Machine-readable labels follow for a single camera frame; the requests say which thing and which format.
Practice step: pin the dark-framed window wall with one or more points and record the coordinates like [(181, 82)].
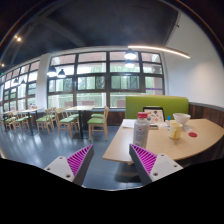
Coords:
[(91, 82)]

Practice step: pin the black pendant lamps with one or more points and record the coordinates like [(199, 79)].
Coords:
[(130, 54)]

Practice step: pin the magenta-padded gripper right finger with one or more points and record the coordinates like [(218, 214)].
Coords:
[(165, 165)]

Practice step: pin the white paper sheets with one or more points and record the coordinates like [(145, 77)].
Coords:
[(128, 123)]

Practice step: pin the wooden chairs with green seats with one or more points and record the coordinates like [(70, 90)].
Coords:
[(97, 121)]

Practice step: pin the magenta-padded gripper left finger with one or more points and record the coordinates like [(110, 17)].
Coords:
[(58, 166)]

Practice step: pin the wooden dining table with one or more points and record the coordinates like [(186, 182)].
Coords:
[(31, 110), (79, 108)]

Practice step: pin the black tablet covered with stickers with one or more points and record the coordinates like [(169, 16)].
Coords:
[(154, 115)]

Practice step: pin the small black box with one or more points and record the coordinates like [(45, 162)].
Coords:
[(153, 126)]

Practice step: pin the white bowl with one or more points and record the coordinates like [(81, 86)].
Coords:
[(181, 118)]

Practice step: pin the flat round red coaster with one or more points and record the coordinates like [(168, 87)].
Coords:
[(192, 134)]

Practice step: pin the curved linear ceiling light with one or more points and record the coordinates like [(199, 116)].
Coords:
[(160, 49)]

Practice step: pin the small blue-capped bottle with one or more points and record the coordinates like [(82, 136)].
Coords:
[(168, 120)]

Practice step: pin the clear red-capped drink bottle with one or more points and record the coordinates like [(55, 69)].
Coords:
[(140, 131)]

